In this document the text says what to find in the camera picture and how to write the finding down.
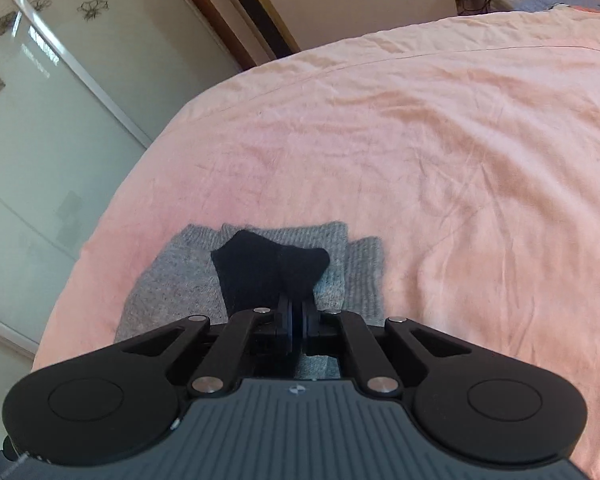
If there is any glass wardrobe sliding door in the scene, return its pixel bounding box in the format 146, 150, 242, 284
0, 0, 238, 354

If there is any pink bed sheet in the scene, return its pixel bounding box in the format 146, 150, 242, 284
34, 6, 600, 479

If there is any gold tower fan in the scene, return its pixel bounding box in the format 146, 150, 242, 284
230, 0, 301, 60

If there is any brown wooden door frame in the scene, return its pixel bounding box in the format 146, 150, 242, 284
189, 0, 257, 70

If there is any grey navy knit sweater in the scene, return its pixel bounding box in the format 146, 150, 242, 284
116, 221, 385, 387

